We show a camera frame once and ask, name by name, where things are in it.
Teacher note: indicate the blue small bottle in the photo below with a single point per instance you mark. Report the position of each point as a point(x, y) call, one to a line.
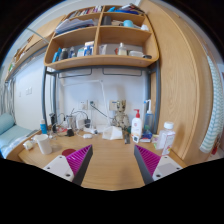
point(43, 126)

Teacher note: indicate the teal bed pillow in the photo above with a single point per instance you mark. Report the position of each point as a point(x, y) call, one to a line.
point(6, 122)

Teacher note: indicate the blue pump spray bottle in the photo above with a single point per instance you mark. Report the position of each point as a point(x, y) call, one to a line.
point(149, 117)

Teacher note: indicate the red round coaster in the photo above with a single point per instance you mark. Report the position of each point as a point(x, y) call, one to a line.
point(68, 152)

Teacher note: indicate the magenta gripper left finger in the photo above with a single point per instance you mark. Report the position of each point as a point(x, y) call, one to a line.
point(72, 167)

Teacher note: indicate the white tissue pack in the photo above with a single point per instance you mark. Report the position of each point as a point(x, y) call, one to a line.
point(112, 133)

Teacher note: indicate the Groot figurine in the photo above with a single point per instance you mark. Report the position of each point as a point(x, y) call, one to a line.
point(121, 119)

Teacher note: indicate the black desk gadget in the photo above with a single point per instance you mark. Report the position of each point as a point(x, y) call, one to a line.
point(53, 122)

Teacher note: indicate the clear water bottle white cap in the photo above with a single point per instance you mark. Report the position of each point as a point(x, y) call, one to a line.
point(166, 138)

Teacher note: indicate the wooden wardrobe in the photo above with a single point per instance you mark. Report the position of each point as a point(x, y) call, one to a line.
point(186, 83)

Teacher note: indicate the white computer mouse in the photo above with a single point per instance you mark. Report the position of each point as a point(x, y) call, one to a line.
point(87, 136)

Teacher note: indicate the wooden wall shelf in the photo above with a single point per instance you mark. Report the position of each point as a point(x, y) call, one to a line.
point(112, 28)

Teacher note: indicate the white plastic cup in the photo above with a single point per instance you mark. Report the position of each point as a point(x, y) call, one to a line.
point(44, 143)

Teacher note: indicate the white tape roll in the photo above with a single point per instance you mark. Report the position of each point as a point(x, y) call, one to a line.
point(28, 145)

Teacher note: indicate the white pump bottle red top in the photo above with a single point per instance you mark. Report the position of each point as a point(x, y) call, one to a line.
point(136, 126)

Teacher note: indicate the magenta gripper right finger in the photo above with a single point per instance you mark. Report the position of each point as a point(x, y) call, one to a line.
point(152, 166)

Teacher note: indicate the striped hanging towel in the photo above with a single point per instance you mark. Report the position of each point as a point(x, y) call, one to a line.
point(216, 123)

